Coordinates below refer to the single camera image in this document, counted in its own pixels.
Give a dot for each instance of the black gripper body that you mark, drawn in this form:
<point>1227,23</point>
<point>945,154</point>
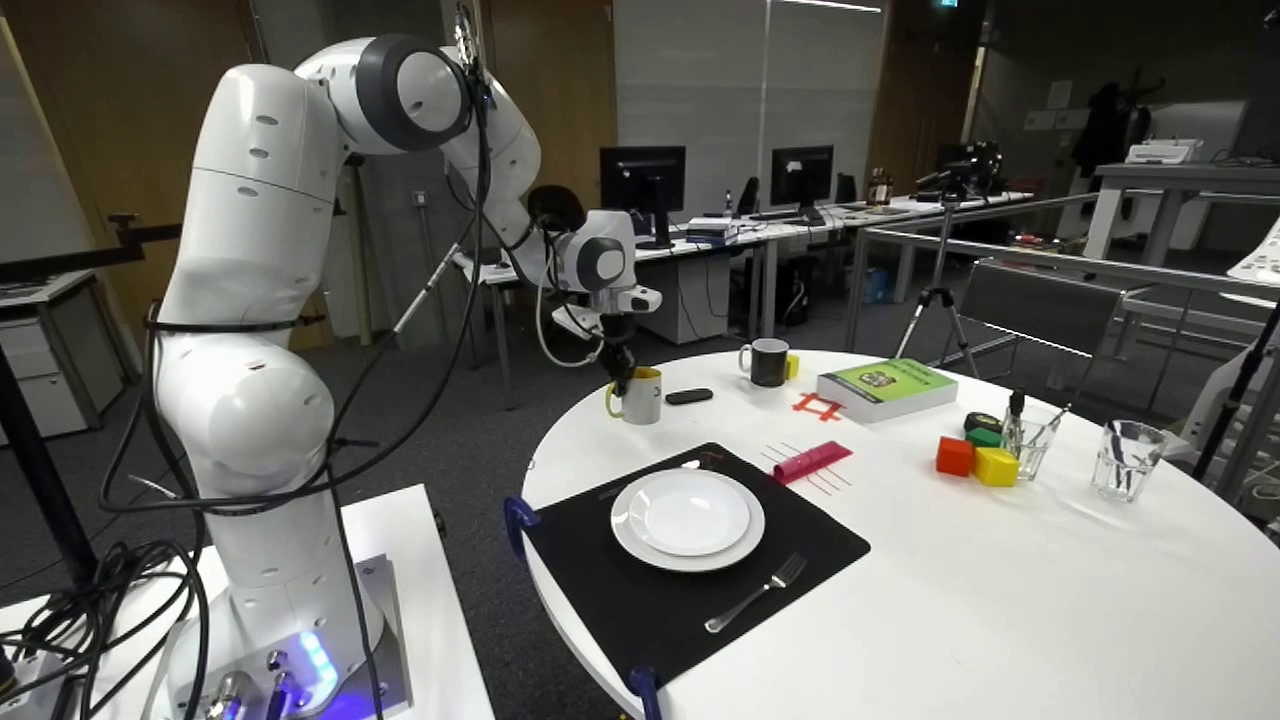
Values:
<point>616,336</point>

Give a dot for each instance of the white mug yellow inside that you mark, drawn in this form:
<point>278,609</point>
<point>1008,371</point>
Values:
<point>642,398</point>

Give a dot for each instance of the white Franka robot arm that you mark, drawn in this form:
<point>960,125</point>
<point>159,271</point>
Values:
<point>255,172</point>

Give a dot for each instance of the black mug white band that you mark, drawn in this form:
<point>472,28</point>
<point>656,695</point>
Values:
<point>768,363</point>

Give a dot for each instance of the black remote control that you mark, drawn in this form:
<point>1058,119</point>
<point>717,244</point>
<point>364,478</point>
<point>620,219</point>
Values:
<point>690,393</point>

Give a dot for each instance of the white plate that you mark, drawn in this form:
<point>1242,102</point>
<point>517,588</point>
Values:
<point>684,522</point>

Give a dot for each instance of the black computer monitor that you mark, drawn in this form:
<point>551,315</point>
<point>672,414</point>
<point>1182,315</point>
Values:
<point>642,179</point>
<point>803,172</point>

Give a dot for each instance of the long office desk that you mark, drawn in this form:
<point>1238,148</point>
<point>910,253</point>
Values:
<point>747,233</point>

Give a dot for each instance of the blue tape strip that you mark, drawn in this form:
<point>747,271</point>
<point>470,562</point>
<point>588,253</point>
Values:
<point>646,695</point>
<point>517,515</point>

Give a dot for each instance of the black placemat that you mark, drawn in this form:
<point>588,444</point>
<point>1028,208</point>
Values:
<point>666,612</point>

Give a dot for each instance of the green book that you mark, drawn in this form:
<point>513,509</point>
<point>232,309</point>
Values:
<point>885,385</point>

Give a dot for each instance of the red cube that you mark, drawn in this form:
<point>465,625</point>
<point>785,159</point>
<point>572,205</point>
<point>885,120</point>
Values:
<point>953,454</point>

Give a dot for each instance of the small black oval object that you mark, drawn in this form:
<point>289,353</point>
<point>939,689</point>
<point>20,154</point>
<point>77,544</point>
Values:
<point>982,421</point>

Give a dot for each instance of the green block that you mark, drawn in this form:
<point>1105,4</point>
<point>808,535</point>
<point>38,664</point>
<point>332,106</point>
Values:
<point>987,437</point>

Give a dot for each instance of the yellow cube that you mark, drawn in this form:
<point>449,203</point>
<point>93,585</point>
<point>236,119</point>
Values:
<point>999,467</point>

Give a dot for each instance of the glass with pens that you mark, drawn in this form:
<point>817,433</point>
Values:
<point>1032,450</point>

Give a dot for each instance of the grey chair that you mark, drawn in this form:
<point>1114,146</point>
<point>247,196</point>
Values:
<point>1043,315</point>

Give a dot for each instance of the clear drinking glass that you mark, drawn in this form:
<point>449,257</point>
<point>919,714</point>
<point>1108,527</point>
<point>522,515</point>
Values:
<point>1125,467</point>

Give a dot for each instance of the dark tripod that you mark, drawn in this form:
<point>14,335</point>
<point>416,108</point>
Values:
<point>1235,393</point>

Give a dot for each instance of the easel board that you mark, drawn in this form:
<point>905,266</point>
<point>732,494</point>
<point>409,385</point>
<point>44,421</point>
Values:
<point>42,161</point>

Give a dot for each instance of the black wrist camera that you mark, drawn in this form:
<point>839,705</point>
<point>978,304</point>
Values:
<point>552,208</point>

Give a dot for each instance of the red frame piece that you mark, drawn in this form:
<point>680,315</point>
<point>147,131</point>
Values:
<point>805,404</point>

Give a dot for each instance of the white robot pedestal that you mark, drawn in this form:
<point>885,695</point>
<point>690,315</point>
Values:
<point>414,603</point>

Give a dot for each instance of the camera tripod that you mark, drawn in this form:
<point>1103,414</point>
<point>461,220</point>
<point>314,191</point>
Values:
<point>939,285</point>

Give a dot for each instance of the black camera on tripod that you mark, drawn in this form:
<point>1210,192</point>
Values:
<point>965,166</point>

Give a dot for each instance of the grey metal railing frame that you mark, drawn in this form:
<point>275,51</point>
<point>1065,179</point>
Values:
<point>1065,260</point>

